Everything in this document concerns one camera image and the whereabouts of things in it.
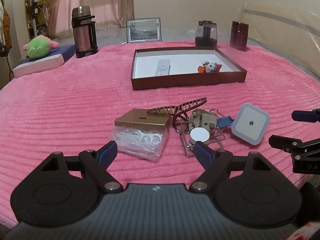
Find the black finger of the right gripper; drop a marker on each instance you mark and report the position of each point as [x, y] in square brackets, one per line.
[293, 145]
[312, 116]

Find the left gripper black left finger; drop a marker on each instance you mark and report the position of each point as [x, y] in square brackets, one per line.
[95, 165]

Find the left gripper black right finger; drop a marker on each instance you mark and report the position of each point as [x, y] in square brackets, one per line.
[215, 164]

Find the small white round puck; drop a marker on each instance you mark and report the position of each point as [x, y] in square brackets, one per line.
[199, 134]

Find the silver wire rack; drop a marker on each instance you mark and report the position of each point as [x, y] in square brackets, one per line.
[216, 138]

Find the blue binder clip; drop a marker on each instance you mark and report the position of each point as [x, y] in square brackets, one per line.
[221, 120]

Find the white square night light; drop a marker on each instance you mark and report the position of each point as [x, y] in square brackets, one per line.
[250, 124]

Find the beige power plug adapter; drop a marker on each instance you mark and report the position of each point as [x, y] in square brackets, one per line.
[203, 119]

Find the clear bag of floss picks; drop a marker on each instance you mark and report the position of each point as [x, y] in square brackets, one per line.
[146, 144]

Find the gold box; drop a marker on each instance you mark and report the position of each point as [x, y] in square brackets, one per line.
[140, 119]

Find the leopard print hair claw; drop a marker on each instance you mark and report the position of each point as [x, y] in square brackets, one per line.
[178, 112]

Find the pink fluffy blanket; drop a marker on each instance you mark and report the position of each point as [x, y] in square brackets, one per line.
[73, 108]

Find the small Doraemon figurine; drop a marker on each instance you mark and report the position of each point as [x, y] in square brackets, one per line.
[209, 67]

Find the brown shallow tray box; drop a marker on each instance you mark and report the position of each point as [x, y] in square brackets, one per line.
[184, 62]

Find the maroon cylindrical flask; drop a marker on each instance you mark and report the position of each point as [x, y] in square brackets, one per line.
[239, 36]

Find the white remote control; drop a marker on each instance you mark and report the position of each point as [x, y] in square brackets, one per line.
[163, 68]

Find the white and blue flat box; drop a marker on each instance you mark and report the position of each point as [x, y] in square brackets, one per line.
[55, 59]

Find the green pink plush toy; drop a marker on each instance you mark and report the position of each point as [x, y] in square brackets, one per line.
[40, 47]

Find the dark glass humidifier jar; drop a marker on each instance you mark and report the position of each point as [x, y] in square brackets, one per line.
[206, 34]

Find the framed sand art picture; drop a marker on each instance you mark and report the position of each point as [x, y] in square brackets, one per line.
[143, 30]

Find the hanging jackets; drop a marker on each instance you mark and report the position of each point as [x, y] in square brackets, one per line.
[6, 42]

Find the pink curtain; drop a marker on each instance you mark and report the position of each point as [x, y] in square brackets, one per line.
[108, 14]

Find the wooden bookshelf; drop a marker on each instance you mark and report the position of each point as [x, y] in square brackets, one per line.
[34, 14]

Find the steel thermos with black handle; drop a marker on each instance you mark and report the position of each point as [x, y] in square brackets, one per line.
[84, 31]

